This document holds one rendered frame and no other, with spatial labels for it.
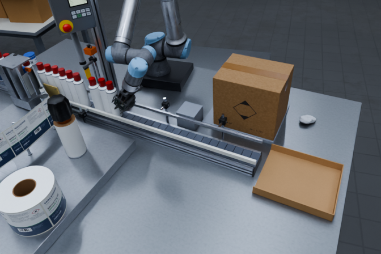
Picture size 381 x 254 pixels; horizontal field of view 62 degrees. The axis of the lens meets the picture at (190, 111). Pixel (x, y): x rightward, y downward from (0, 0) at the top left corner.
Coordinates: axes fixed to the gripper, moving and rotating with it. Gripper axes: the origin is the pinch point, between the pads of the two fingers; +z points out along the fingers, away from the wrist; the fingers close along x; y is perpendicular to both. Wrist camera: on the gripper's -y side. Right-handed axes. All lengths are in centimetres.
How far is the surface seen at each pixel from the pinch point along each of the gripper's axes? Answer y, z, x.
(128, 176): 27.4, -1.6, 23.8
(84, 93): 1.7, 7.3, -21.0
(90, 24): -9.7, -24.3, -33.1
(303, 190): 4, -36, 83
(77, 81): 2.1, 1.6, -26.0
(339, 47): -288, 40, 118
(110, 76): -12.1, 0.8, -16.9
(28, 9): -85, 87, -144
